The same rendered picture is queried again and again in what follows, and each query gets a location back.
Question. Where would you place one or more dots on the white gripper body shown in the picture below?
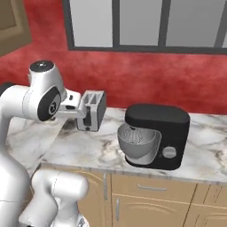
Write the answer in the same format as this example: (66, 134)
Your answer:
(81, 111)

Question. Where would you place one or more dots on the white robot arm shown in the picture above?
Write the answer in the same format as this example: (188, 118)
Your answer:
(11, 183)

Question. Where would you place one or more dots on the silver toaster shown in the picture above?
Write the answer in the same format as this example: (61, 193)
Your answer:
(97, 113)

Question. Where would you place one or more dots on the grey mixer bowl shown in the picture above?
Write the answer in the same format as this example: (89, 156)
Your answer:
(139, 149)

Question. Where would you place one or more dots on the tan cupboard door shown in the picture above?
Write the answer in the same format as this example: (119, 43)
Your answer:
(153, 212)
(207, 217)
(96, 204)

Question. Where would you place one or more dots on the black stand mixer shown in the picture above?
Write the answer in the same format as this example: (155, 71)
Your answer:
(174, 130)

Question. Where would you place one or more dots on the grey framed window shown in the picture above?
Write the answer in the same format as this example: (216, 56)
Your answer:
(142, 23)

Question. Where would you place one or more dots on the tan drawer front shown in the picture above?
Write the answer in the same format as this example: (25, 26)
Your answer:
(171, 189)
(217, 193)

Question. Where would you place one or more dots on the tan wall cupboard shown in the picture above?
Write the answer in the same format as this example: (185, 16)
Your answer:
(11, 23)

